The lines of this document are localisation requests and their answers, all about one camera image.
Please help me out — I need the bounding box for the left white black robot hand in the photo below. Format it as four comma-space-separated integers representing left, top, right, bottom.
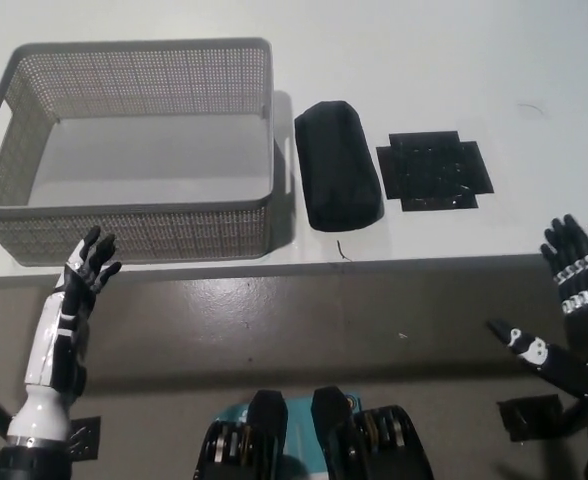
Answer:
23, 225, 123, 399

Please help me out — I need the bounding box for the black fabric pencil case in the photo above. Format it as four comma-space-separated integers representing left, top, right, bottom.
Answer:
293, 99, 387, 234

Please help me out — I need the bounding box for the grey perforated plastic basket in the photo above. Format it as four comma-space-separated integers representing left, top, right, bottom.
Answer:
0, 35, 295, 267

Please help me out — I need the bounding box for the black tape cross marker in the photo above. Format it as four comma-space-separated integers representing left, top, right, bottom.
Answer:
375, 130, 495, 214

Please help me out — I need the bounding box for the black teal robot body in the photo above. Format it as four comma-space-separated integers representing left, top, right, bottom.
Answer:
191, 385, 434, 480

